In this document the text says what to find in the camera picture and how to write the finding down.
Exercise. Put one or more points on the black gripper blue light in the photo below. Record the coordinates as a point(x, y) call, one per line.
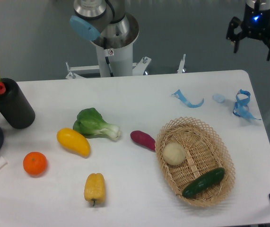
point(255, 24)

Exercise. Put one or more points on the yellow bell pepper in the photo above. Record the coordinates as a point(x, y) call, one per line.
point(95, 190)

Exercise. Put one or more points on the small pale blue cap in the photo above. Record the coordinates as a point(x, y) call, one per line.
point(219, 98)

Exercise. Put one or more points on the tangled blue tape strip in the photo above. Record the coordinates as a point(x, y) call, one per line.
point(241, 108)

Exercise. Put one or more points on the blue tape strip curved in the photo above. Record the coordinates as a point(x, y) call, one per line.
point(179, 95)

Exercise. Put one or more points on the woven wicker basket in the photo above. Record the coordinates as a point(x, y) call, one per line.
point(205, 151)

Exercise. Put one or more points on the beige round bun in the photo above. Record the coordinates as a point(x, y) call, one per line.
point(174, 154)

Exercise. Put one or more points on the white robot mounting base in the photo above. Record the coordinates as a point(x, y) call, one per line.
point(112, 63)

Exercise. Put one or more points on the purple sweet potato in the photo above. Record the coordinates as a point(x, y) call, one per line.
point(143, 139)

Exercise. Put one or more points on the dark green cucumber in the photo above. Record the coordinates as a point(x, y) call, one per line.
point(203, 182)

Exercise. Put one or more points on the green bok choy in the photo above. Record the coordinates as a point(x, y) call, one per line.
point(90, 123)

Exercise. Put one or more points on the yellow mango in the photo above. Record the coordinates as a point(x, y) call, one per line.
point(73, 141)

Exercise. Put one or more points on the black cylindrical vase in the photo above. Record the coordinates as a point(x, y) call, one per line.
point(15, 107)

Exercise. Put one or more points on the orange tangerine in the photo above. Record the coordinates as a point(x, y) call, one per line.
point(35, 163)

